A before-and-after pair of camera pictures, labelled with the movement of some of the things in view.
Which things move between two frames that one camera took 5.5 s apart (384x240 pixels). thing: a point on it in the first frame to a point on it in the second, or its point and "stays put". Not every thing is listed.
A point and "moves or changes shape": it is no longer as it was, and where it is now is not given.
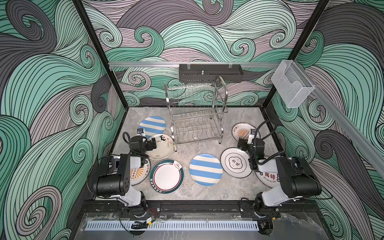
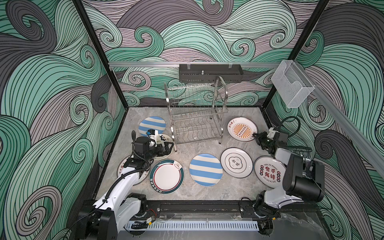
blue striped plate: [206, 169] stays put
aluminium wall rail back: [125, 64] stays put
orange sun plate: [243, 130] moves or changes shape
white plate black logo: [141, 131] to [153, 136]
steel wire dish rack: [196, 111] stays put
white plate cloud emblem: [234, 162] stays put
